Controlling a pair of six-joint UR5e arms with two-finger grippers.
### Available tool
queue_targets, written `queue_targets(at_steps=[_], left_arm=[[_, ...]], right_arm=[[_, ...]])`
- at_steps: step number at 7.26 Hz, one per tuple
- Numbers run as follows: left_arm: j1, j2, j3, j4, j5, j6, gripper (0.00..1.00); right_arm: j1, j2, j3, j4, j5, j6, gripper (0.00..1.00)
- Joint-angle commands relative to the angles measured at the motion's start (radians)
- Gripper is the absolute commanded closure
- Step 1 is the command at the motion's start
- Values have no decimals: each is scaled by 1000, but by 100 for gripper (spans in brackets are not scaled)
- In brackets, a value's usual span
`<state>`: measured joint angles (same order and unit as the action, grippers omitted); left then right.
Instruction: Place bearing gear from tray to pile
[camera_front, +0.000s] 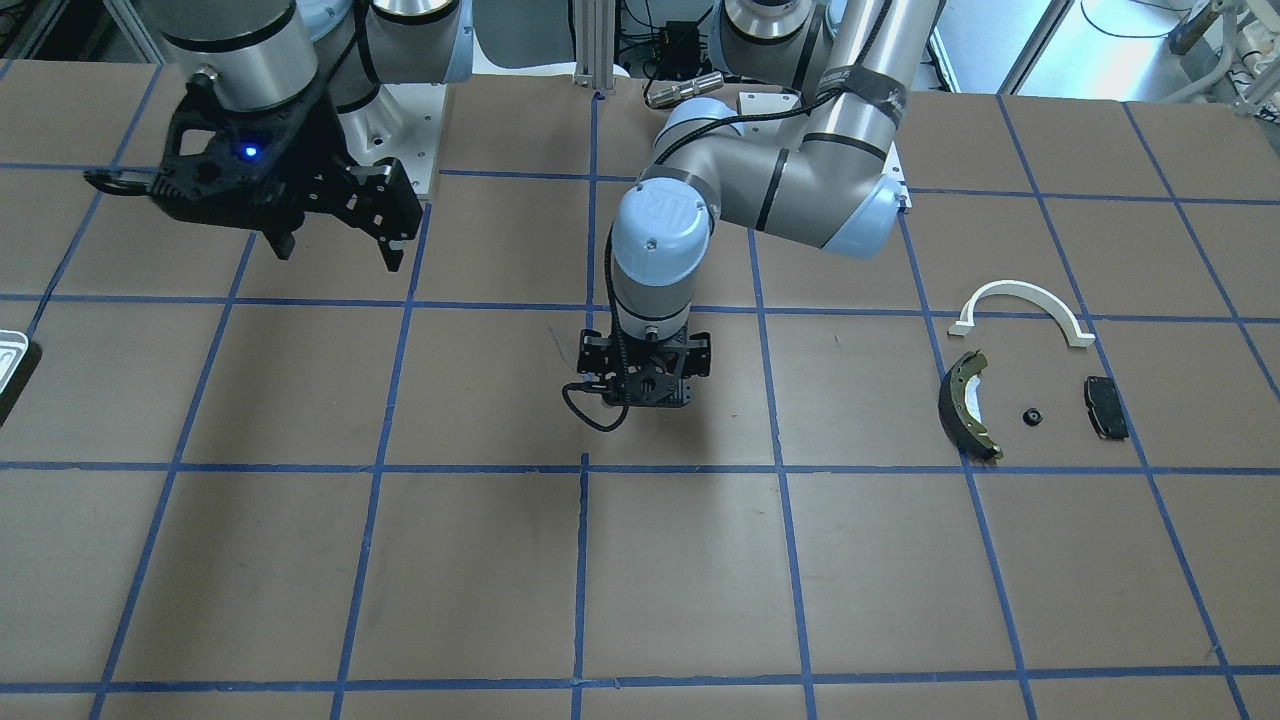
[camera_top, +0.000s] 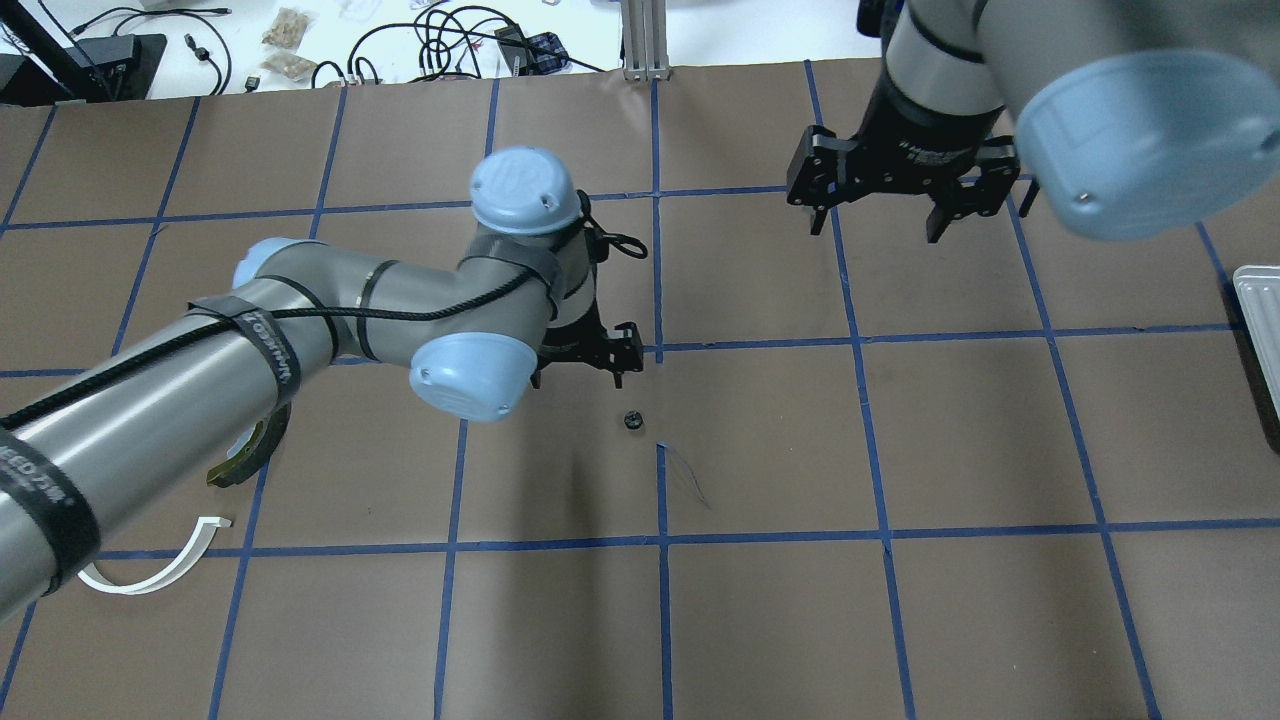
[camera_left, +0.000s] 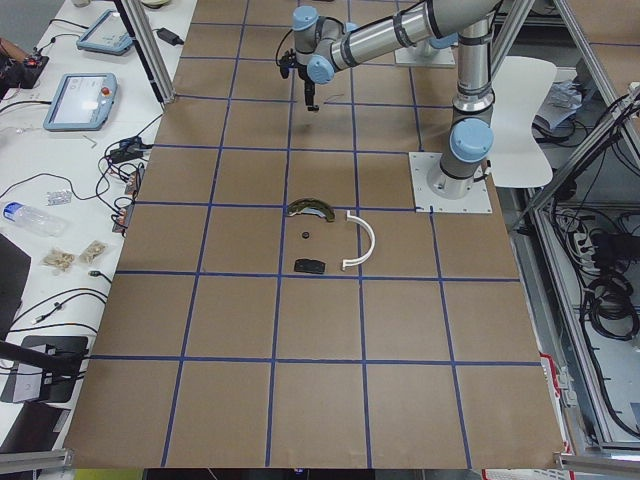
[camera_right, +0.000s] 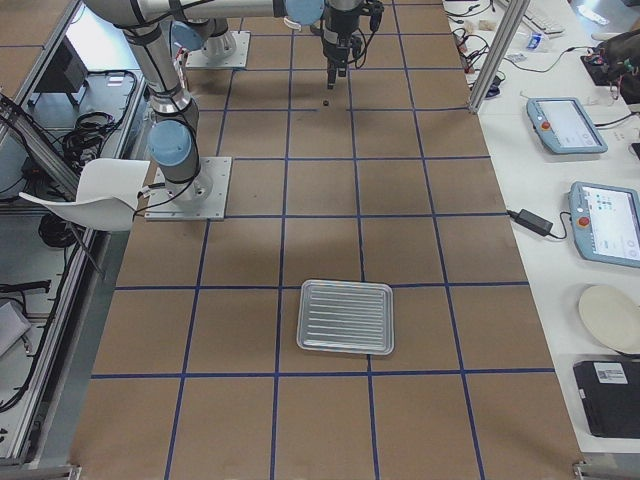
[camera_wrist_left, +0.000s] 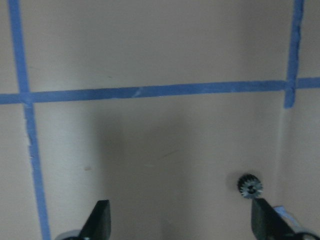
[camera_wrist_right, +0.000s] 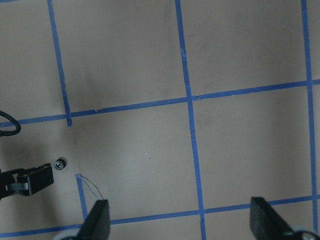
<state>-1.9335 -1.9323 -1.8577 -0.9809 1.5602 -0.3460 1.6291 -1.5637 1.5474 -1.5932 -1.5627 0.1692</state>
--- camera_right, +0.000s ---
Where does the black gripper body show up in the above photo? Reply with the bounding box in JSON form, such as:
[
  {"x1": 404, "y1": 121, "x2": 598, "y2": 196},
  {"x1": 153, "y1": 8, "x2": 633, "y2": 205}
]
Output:
[{"x1": 321, "y1": 1, "x2": 385, "y2": 68}]

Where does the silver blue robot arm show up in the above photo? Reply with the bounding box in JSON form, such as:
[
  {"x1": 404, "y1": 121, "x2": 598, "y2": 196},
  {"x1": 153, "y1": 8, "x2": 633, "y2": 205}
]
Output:
[
  {"x1": 169, "y1": 18, "x2": 236, "y2": 58},
  {"x1": 85, "y1": 1, "x2": 384, "y2": 152}
]

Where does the ribbed silver metal tray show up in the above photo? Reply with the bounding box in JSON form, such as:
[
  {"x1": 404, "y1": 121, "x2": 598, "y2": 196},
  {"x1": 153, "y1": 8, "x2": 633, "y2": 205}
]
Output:
[{"x1": 296, "y1": 279, "x2": 395, "y2": 356}]

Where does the white keyboard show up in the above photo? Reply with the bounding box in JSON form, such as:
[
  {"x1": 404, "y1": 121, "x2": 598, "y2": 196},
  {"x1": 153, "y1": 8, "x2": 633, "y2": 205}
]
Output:
[{"x1": 522, "y1": 3, "x2": 565, "y2": 37}]

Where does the upper teach pendant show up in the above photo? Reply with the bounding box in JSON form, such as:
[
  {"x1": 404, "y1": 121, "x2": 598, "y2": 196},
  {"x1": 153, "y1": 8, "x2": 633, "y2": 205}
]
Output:
[{"x1": 526, "y1": 97, "x2": 608, "y2": 155}]

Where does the teach pendant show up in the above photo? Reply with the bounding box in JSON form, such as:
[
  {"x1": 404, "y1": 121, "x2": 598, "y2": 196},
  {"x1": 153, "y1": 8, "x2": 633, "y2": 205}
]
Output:
[
  {"x1": 568, "y1": 182, "x2": 639, "y2": 268},
  {"x1": 526, "y1": 97, "x2": 608, "y2": 155}
]

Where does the black power adapter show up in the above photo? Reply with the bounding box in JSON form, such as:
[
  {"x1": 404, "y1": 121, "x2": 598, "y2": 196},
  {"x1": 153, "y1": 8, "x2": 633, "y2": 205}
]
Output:
[{"x1": 507, "y1": 209, "x2": 553, "y2": 237}]

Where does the white plastic chair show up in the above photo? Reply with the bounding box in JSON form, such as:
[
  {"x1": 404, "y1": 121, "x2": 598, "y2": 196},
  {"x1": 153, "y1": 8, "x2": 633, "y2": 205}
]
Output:
[{"x1": 19, "y1": 158, "x2": 150, "y2": 232}]

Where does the lower teach pendant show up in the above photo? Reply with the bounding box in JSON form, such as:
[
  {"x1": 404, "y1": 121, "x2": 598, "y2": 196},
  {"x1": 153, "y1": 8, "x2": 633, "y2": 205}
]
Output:
[{"x1": 568, "y1": 182, "x2": 639, "y2": 268}]

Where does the white round plate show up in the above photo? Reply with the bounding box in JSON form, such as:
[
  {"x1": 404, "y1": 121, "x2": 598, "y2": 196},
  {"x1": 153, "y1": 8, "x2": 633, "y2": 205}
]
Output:
[{"x1": 578, "y1": 285, "x2": 639, "y2": 356}]

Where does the black box with label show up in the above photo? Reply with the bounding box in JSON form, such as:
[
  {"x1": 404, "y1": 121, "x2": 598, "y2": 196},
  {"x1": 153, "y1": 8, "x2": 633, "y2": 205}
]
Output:
[{"x1": 573, "y1": 361, "x2": 639, "y2": 439}]

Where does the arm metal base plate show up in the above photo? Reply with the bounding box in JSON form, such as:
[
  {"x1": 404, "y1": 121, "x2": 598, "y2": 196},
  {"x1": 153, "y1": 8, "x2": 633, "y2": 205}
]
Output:
[
  {"x1": 186, "y1": 30, "x2": 251, "y2": 70},
  {"x1": 143, "y1": 157, "x2": 232, "y2": 221}
]

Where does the aluminium frame post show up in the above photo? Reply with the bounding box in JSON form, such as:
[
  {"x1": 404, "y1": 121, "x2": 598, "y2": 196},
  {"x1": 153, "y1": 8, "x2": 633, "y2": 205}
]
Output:
[{"x1": 468, "y1": 0, "x2": 530, "y2": 114}]

